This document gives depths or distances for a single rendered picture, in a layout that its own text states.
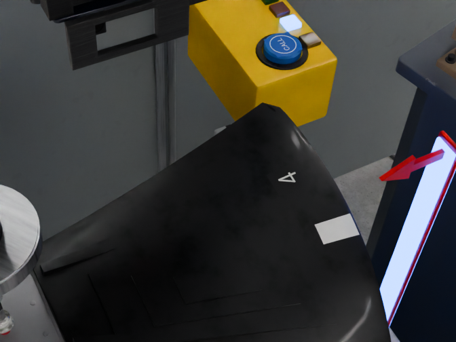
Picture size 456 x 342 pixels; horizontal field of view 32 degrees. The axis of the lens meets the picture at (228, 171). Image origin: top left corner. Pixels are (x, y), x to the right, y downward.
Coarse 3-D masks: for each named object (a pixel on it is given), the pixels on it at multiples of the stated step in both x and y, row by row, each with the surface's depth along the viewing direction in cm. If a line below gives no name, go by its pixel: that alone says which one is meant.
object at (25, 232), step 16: (0, 192) 43; (16, 192) 43; (0, 208) 42; (16, 208) 42; (32, 208) 42; (16, 224) 42; (32, 224) 42; (0, 240) 41; (16, 240) 41; (32, 240) 41; (0, 256) 40; (16, 256) 40; (32, 256) 41; (0, 272) 40; (16, 272) 40; (0, 288) 40
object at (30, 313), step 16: (32, 272) 52; (16, 288) 51; (32, 288) 51; (16, 304) 50; (32, 304) 50; (16, 320) 50; (32, 320) 50; (48, 320) 50; (0, 336) 49; (16, 336) 49; (32, 336) 49; (48, 336) 49
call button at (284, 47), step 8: (264, 40) 83; (272, 40) 83; (280, 40) 83; (288, 40) 83; (296, 40) 83; (264, 48) 82; (272, 48) 82; (280, 48) 82; (288, 48) 82; (296, 48) 82; (272, 56) 82; (280, 56) 81; (288, 56) 81; (296, 56) 82
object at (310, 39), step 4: (312, 32) 85; (300, 36) 84; (304, 36) 84; (308, 36) 84; (312, 36) 84; (316, 36) 84; (300, 40) 84; (304, 40) 84; (308, 40) 84; (312, 40) 84; (316, 40) 84; (320, 40) 84; (304, 44) 84; (308, 44) 83; (312, 44) 83; (316, 44) 84; (308, 48) 84
